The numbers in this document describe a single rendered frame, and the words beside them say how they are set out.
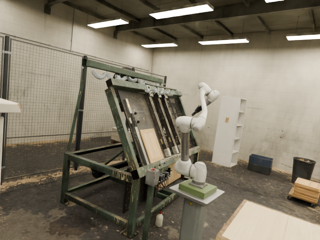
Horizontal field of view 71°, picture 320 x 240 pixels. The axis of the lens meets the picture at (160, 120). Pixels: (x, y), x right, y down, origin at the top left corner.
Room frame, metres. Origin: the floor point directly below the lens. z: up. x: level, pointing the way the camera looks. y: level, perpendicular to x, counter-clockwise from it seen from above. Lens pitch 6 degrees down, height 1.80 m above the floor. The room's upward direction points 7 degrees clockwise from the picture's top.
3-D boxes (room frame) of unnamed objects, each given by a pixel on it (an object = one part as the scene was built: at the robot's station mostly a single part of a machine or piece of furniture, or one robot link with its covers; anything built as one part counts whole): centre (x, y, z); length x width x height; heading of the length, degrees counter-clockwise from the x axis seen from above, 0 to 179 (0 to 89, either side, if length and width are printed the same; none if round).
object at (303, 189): (4.59, -3.22, 0.20); 0.61 x 0.53 x 0.40; 142
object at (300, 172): (5.72, -3.86, 0.33); 0.52 x 0.51 x 0.65; 142
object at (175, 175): (3.99, -0.33, 0.52); 0.90 x 0.02 x 0.55; 151
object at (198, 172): (2.61, -0.54, 0.98); 0.18 x 0.16 x 0.22; 65
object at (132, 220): (3.91, 0.24, 0.41); 2.20 x 1.38 x 0.83; 151
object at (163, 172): (3.01, -0.15, 0.69); 0.50 x 0.14 x 0.24; 151
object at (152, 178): (2.59, 0.01, 0.84); 0.12 x 0.12 x 0.18; 61
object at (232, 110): (6.80, -2.15, 1.03); 0.61 x 0.58 x 2.05; 142
